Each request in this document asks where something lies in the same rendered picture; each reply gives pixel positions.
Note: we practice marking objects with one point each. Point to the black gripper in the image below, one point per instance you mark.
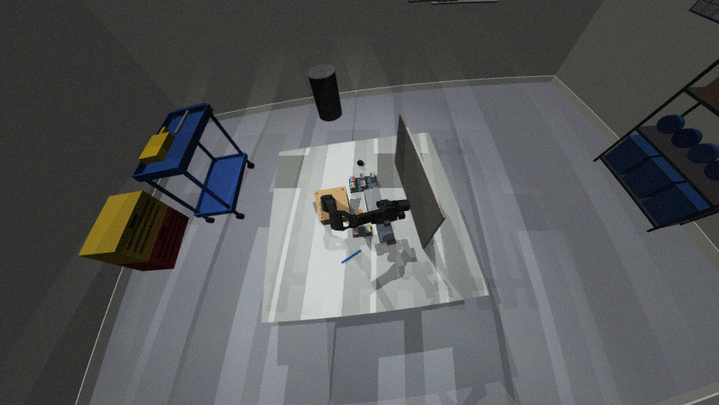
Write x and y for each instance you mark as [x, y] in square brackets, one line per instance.
[401, 217]

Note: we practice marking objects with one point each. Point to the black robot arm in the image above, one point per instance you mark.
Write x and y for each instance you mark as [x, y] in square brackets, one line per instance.
[388, 210]

